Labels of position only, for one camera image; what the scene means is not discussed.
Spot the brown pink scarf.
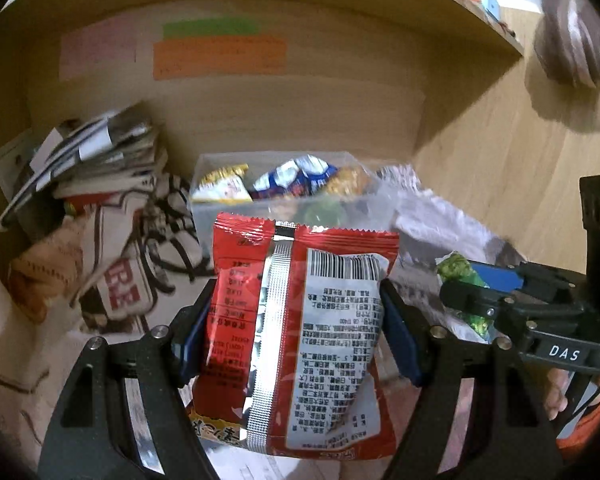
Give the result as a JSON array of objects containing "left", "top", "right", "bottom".
[{"left": 532, "top": 0, "right": 600, "bottom": 88}]

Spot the clear plastic container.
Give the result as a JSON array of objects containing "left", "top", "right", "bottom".
[{"left": 190, "top": 150, "right": 397, "bottom": 246}]

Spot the stack of magazines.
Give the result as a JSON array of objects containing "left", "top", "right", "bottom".
[{"left": 0, "top": 102, "right": 168, "bottom": 231}]

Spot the peanut crisp snack packet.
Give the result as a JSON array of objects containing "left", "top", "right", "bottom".
[{"left": 325, "top": 165, "right": 376, "bottom": 196}]

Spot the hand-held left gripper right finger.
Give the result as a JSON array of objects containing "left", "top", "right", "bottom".
[{"left": 377, "top": 277, "right": 566, "bottom": 480}]

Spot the person's right hand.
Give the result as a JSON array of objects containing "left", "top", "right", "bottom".
[{"left": 544, "top": 366, "right": 572, "bottom": 422}]

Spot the orange sticky note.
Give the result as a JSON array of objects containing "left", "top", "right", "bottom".
[{"left": 152, "top": 36, "right": 287, "bottom": 81}]

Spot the red snack packet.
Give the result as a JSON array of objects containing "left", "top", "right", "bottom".
[{"left": 187, "top": 211, "right": 401, "bottom": 461}]

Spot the yellow snack bar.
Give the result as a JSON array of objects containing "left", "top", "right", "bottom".
[{"left": 192, "top": 164, "right": 251, "bottom": 203}]

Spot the green sticky note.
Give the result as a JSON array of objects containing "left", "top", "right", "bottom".
[{"left": 162, "top": 19, "right": 261, "bottom": 39}]

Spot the pink sticky note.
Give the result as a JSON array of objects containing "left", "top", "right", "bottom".
[{"left": 60, "top": 17, "right": 138, "bottom": 81}]

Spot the printed cloth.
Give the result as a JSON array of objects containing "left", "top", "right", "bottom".
[{"left": 7, "top": 165, "right": 526, "bottom": 480}]

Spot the wooden shelf board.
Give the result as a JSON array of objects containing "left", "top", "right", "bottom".
[{"left": 0, "top": 0, "right": 526, "bottom": 61}]

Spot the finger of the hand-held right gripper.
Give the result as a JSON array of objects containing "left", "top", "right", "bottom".
[
  {"left": 439, "top": 280, "right": 537, "bottom": 337},
  {"left": 466, "top": 259, "right": 587, "bottom": 297}
]

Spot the person's right forearm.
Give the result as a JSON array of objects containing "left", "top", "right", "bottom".
[{"left": 555, "top": 375, "right": 600, "bottom": 466}]

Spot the blue snack packet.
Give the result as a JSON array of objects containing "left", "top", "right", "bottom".
[{"left": 250, "top": 156, "right": 338, "bottom": 200}]

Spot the green snack packet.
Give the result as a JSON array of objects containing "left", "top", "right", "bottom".
[{"left": 436, "top": 252, "right": 492, "bottom": 337}]

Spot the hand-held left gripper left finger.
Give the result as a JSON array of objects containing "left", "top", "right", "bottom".
[{"left": 37, "top": 277, "right": 221, "bottom": 480}]

